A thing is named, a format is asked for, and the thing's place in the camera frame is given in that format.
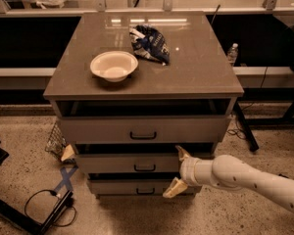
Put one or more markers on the grey drawer cabinet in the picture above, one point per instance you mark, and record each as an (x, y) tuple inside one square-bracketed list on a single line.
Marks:
[(197, 82)]

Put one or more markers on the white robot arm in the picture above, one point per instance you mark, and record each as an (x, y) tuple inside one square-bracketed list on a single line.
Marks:
[(226, 172)]

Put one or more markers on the blue chip bag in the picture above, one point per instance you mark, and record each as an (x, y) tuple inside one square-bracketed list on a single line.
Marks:
[(148, 43)]

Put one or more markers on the black stand leg left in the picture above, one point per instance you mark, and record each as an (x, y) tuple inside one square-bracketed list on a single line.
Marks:
[(28, 224)]

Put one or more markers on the clear water bottle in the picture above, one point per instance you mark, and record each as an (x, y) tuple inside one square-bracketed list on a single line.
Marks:
[(232, 53)]

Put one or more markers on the black table leg right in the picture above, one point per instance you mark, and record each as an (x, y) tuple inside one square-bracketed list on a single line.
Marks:
[(253, 145)]

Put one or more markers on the white paper bowl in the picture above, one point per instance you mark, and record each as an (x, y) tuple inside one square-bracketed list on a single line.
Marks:
[(114, 66)]

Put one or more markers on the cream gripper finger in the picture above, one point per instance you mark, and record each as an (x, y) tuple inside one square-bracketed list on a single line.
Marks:
[(182, 153), (176, 187)]

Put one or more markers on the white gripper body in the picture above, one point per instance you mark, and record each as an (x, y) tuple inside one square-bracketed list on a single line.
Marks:
[(187, 171)]

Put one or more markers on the grey top drawer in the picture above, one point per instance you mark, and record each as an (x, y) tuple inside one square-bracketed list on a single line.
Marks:
[(117, 130)]

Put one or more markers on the wire mesh basket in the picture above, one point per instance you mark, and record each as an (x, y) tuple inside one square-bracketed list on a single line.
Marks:
[(59, 147)]

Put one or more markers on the grey bottom drawer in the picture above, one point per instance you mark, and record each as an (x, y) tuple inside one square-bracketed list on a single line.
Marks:
[(128, 187)]

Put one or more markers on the grey drawer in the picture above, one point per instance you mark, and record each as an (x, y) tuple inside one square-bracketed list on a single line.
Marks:
[(128, 187), (117, 130), (128, 163)]

